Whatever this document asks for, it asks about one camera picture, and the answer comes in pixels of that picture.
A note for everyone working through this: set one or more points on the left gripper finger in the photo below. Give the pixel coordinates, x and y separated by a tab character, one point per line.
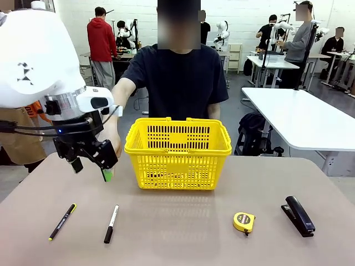
76	163
104	155

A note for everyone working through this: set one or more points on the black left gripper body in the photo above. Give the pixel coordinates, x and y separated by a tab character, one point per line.
77	130

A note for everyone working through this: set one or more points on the white marker with black cap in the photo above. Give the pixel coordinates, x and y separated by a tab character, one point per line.
112	221

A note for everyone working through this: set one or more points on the black stapler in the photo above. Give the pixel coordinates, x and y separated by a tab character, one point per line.
301	219

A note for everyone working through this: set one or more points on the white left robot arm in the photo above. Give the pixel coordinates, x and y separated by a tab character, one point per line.
36	50

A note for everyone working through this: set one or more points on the person's right forearm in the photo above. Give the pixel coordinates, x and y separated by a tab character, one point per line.
122	91

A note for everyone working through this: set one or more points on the yellow plastic shopping basket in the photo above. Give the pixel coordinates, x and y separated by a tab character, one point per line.
177	152

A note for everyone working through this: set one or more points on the person in red hoodie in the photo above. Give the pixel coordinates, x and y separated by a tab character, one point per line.
101	38

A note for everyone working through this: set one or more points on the person in black t-shirt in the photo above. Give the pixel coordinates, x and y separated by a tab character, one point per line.
177	83

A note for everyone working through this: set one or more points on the seated person with black hair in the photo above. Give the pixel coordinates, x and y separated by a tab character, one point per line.
122	27

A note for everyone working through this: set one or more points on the distant person in black shirt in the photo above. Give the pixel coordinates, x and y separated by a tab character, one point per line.
205	30

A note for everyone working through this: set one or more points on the standing person in black clothes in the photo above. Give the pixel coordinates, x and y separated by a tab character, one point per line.
273	20

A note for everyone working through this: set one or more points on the person in grey sweater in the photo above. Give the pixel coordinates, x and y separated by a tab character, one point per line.
299	41

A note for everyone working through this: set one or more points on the seated person in black jacket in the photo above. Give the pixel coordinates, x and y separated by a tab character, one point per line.
334	45

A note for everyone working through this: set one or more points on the person's right hand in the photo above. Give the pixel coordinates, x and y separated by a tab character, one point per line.
117	149

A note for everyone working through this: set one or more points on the mannequin in orange trousers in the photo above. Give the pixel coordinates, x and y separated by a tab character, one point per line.
33	110

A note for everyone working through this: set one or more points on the black pen with yellow tip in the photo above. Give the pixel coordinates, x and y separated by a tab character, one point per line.
62	221

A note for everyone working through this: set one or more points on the mannequin in brown apron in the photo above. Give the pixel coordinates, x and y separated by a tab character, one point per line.
16	147

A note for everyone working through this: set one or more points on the grey background work table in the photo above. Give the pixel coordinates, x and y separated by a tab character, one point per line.
124	56

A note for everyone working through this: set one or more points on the black backpack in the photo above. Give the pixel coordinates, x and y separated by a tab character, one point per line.
253	124

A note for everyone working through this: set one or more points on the yellow tape measure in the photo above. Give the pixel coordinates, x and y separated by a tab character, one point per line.
243	221

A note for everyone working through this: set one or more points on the white shelf cart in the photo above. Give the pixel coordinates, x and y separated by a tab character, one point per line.
235	58

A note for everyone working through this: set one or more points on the white humanoid robot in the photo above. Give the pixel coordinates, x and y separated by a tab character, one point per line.
223	34

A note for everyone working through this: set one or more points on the white background desk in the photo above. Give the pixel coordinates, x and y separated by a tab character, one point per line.
274	62

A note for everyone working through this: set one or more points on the large white table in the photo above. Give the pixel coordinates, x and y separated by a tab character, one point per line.
299	116

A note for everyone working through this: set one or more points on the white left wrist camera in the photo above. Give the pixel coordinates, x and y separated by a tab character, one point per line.
88	101

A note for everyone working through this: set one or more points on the black camera pole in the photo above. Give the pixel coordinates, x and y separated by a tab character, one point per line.
306	55

